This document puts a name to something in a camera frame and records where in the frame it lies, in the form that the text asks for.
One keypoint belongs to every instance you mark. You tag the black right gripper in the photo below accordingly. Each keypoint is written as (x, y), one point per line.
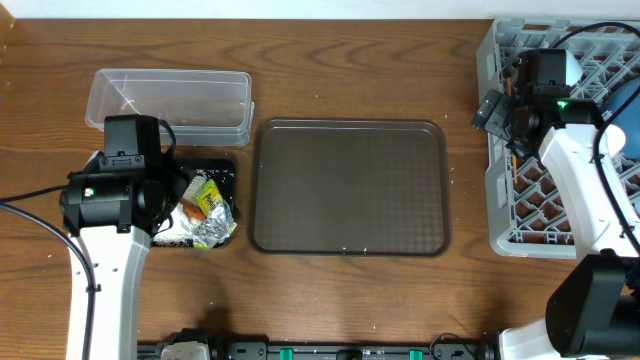
(497, 106)

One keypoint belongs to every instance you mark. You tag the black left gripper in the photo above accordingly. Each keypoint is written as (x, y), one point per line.
(166, 159)

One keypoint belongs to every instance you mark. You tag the light blue small bowl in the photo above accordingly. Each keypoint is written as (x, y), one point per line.
(573, 70)

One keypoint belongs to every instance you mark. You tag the pile of white rice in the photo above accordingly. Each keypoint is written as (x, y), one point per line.
(203, 218)

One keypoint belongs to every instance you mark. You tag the orange carrot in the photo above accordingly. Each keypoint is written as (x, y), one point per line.
(192, 211)

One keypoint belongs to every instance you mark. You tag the dark blue plate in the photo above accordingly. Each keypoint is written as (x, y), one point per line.
(628, 120)

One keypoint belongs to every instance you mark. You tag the white paper napkin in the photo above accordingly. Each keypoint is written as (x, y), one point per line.
(177, 230)

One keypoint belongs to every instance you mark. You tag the silver foil snack wrapper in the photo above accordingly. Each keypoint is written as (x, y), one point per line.
(218, 225)

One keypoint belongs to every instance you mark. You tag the wooden chopstick with pattern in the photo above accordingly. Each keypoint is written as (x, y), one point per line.
(513, 155)

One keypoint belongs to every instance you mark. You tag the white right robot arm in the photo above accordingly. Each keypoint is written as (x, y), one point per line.
(594, 313)

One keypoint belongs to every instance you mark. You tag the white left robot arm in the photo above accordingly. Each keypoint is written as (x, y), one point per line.
(111, 210)

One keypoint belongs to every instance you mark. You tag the grey dishwasher rack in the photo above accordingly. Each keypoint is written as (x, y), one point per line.
(528, 219)

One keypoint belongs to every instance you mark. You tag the clear plastic bin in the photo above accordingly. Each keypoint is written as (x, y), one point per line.
(203, 107)

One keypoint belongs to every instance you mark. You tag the black rectangular tray bin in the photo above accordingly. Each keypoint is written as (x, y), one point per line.
(222, 171)

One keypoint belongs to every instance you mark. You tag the brown serving tray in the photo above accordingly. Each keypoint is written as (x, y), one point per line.
(350, 187)

